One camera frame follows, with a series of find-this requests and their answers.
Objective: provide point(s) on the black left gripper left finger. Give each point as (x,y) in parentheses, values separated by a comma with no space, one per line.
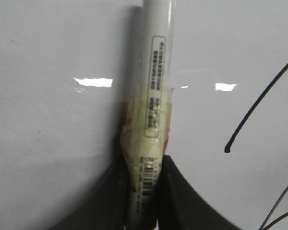
(105,208)

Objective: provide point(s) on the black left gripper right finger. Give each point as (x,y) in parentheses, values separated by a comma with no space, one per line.
(179,206)

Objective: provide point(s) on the white black whiteboard marker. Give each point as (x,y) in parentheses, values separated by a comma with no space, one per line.
(152,75)

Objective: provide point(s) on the whiteboard with grey frame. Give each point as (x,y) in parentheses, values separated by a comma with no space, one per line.
(65,75)

